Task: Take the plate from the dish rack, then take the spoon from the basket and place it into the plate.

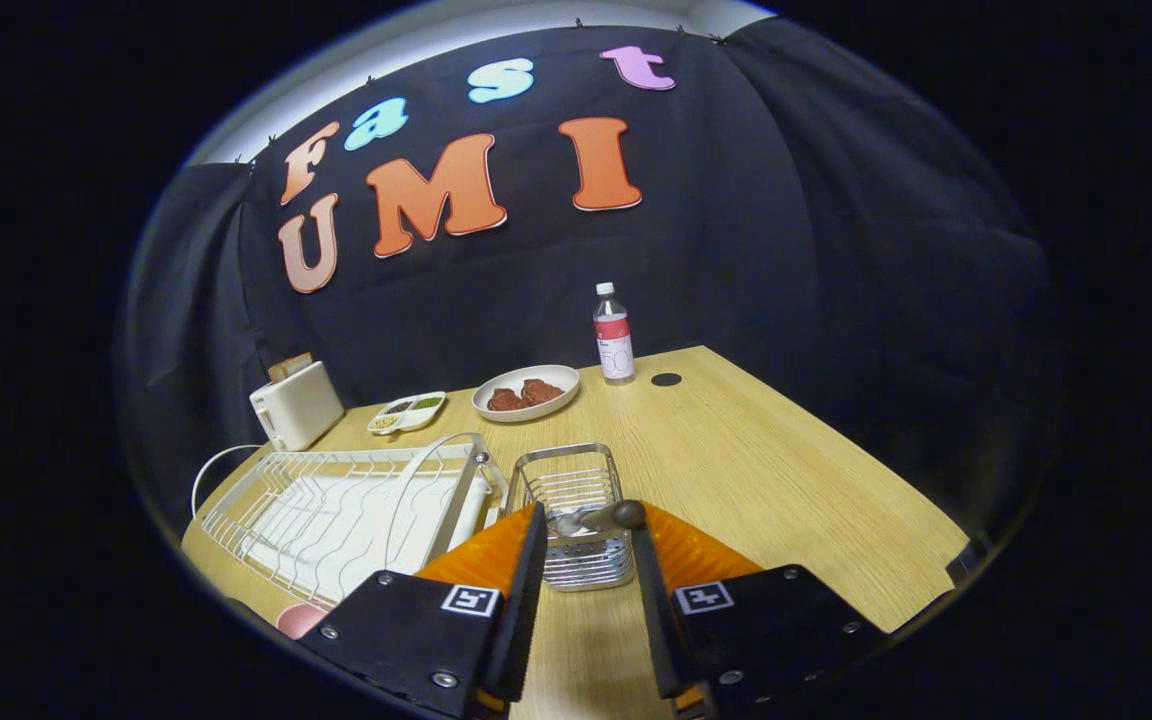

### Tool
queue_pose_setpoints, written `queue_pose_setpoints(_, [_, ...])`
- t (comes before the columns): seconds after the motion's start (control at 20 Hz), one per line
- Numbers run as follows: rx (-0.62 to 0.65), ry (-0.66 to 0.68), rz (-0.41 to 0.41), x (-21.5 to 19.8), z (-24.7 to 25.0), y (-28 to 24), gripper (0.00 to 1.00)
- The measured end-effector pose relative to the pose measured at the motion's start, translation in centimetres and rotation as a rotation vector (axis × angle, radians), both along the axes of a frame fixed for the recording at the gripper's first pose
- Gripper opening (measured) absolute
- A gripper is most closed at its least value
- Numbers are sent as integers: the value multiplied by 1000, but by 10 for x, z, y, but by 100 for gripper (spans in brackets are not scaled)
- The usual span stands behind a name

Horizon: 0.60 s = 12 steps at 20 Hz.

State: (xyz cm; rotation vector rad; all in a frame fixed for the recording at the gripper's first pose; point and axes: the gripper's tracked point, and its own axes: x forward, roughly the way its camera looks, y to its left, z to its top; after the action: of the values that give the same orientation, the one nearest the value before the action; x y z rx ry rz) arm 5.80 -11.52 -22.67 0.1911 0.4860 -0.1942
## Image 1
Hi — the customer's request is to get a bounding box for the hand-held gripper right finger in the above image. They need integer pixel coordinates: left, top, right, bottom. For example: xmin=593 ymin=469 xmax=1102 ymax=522
xmin=631 ymin=502 xmax=887 ymax=720

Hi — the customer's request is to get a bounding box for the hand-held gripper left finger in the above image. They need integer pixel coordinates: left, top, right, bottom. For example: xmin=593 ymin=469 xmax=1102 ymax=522
xmin=298 ymin=502 xmax=548 ymax=720

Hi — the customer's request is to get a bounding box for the metal wire basket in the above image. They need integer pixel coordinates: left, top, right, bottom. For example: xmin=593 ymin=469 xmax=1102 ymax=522
xmin=504 ymin=442 xmax=635 ymax=593

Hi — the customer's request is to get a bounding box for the spoon with brown handle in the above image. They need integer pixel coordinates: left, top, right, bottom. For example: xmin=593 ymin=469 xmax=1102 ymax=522
xmin=548 ymin=499 xmax=648 ymax=539

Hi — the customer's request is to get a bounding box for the white wire dish rack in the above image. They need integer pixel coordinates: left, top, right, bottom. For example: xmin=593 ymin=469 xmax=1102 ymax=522
xmin=191 ymin=432 xmax=509 ymax=609

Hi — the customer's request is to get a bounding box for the pink plate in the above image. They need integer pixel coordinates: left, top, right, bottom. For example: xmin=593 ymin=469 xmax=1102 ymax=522
xmin=276 ymin=602 xmax=329 ymax=641

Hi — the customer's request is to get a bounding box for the white divided bean dish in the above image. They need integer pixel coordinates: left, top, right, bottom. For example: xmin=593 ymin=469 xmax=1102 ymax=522
xmin=367 ymin=391 xmax=447 ymax=437

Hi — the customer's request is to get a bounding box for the white plate with steaks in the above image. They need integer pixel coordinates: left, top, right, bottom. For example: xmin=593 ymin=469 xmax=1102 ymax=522
xmin=472 ymin=364 xmax=582 ymax=423

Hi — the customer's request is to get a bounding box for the clear bottle red label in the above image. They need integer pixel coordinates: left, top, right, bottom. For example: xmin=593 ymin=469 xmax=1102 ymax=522
xmin=593 ymin=282 xmax=636 ymax=385

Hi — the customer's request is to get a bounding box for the white toaster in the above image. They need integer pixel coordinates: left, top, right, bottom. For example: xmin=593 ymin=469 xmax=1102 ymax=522
xmin=249 ymin=361 xmax=346 ymax=452

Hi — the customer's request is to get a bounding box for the black backdrop cloth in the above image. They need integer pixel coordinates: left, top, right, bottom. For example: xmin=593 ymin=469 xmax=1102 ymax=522
xmin=121 ymin=15 xmax=1062 ymax=561

